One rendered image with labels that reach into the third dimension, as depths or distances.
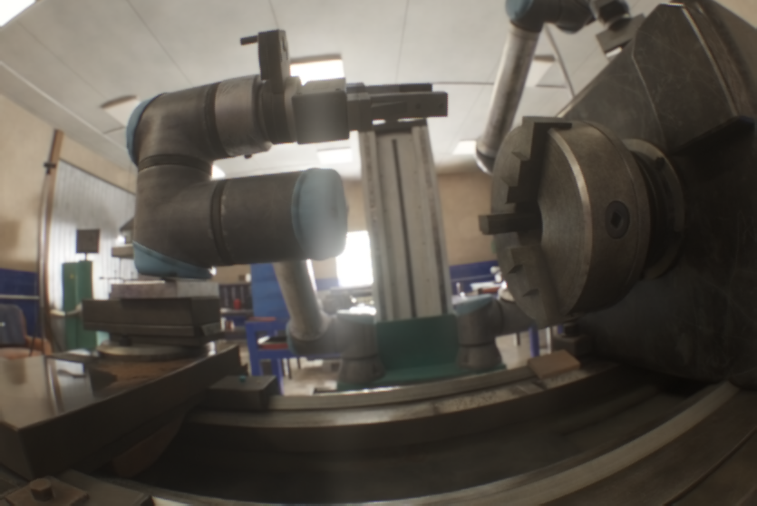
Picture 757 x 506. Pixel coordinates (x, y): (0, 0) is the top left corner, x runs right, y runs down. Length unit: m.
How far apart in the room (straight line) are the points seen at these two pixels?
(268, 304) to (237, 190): 2.09
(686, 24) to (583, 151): 0.20
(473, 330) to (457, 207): 6.70
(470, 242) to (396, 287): 6.40
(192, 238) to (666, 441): 0.50
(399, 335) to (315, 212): 1.17
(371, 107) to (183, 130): 0.20
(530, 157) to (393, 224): 1.20
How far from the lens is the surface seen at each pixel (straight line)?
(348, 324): 1.29
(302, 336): 1.26
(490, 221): 0.45
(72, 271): 4.77
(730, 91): 0.41
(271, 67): 0.35
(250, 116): 0.35
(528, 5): 0.88
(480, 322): 1.31
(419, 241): 1.52
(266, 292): 2.40
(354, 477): 0.59
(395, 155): 1.61
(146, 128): 0.40
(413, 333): 1.44
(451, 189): 7.99
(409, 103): 0.35
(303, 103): 0.32
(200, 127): 0.37
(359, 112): 0.31
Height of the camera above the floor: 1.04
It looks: 10 degrees up
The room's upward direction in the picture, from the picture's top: 6 degrees counter-clockwise
